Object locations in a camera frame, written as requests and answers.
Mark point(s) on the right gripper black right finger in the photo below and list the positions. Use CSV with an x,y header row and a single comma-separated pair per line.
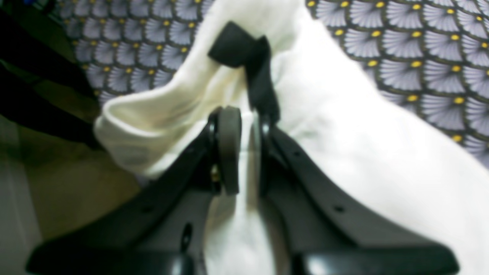
x,y
328,232

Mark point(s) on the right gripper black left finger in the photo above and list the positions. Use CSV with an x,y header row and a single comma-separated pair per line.
x,y
160,231

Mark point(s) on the white printed T-shirt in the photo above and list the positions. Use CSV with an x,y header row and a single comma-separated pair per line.
x,y
381,154

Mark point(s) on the purple fan-pattern table cloth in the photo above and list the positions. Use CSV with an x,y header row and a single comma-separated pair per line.
x,y
428,56

